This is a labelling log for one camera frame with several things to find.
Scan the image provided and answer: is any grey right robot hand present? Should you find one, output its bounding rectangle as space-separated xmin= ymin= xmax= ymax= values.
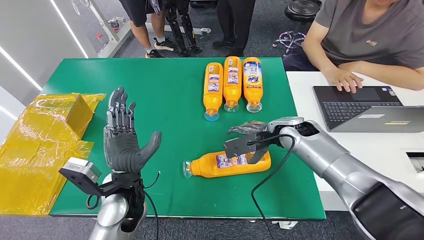
xmin=226 ymin=120 xmax=276 ymax=166

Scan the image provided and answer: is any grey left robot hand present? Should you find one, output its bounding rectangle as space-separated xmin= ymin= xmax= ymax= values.
xmin=103 ymin=86 xmax=163 ymax=174

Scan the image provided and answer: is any orange detergent bottle clear cap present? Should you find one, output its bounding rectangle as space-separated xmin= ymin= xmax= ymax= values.
xmin=182 ymin=149 xmax=272 ymax=180

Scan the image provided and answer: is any orange detergent bottle Tide logo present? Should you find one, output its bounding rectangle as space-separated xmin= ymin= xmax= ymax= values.
xmin=242 ymin=56 xmax=264 ymax=114

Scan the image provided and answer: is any orange detergent bottle back label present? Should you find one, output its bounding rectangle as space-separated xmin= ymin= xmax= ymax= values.
xmin=222 ymin=56 xmax=243 ymax=114

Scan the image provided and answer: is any orange detergent bottle blue cap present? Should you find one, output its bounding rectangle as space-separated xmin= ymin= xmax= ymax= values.
xmin=202 ymin=62 xmax=224 ymax=122

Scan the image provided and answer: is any white desk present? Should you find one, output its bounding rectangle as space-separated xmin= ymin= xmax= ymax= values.
xmin=285 ymin=71 xmax=424 ymax=212

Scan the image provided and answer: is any green table mat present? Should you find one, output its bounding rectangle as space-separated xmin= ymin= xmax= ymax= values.
xmin=42 ymin=57 xmax=326 ymax=220

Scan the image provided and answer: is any yellow film wrapped cardboard box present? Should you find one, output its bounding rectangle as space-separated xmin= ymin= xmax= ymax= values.
xmin=0 ymin=93 xmax=107 ymax=217

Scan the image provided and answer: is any dark grey laptop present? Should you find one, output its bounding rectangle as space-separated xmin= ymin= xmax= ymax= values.
xmin=312 ymin=85 xmax=424 ymax=133

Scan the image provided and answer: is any person's right hand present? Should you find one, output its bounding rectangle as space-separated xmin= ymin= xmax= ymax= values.
xmin=323 ymin=67 xmax=364 ymax=94

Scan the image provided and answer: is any standing person in black trousers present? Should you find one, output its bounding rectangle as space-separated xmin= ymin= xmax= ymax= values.
xmin=211 ymin=0 xmax=257 ymax=58

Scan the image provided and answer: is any black stool with chrome base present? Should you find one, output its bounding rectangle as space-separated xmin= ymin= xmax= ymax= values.
xmin=272 ymin=0 xmax=322 ymax=57

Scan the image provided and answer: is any standing person with bare legs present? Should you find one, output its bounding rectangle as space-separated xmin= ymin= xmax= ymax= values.
xmin=118 ymin=0 xmax=178 ymax=60

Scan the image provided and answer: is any seated person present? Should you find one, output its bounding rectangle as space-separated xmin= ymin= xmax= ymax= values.
xmin=282 ymin=0 xmax=424 ymax=94

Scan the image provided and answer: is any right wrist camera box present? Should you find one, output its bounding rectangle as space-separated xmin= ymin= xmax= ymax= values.
xmin=223 ymin=135 xmax=263 ymax=160

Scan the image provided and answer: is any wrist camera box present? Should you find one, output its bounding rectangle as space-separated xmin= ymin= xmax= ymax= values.
xmin=223 ymin=135 xmax=263 ymax=160
xmin=58 ymin=157 xmax=114 ymax=197

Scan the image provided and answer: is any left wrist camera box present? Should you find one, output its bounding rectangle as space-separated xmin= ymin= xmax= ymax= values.
xmin=58 ymin=157 xmax=114 ymax=197

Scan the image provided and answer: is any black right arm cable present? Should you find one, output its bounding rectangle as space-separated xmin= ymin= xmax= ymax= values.
xmin=248 ymin=133 xmax=297 ymax=240

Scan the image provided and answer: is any white metal stand frame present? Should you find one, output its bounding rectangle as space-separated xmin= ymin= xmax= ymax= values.
xmin=71 ymin=0 xmax=212 ymax=60

